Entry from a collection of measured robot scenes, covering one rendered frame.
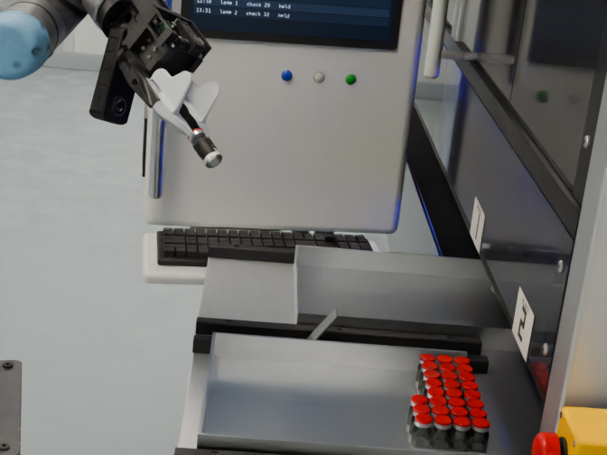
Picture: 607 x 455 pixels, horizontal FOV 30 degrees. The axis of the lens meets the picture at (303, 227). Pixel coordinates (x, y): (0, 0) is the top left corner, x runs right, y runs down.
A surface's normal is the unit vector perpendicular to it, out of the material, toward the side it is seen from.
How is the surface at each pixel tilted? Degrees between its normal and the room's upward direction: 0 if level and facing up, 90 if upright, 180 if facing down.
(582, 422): 0
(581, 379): 90
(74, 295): 0
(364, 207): 90
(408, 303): 0
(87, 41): 90
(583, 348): 90
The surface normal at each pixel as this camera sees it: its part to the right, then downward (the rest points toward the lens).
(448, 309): 0.09, -0.93
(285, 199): 0.13, 0.36
